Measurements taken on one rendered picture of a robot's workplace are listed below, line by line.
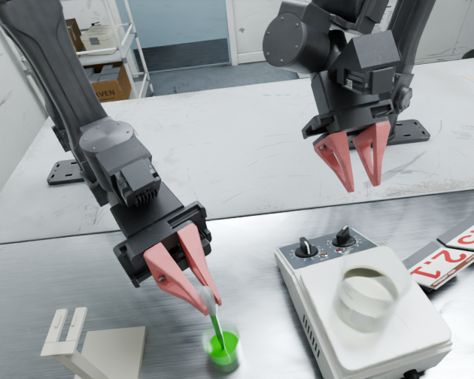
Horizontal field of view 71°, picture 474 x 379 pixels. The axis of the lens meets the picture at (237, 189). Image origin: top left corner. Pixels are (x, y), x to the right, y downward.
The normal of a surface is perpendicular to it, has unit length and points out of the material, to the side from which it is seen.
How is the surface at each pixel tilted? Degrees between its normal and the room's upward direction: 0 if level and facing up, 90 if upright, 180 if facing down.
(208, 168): 0
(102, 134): 1
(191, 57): 90
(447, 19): 90
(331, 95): 40
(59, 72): 73
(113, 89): 91
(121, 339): 0
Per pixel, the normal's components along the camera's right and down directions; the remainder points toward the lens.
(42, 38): 0.54, 0.29
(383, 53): 0.07, -0.12
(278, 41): -0.69, 0.10
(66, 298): -0.09, -0.71
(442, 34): 0.07, 0.69
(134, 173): 0.28, -0.25
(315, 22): 0.66, 0.48
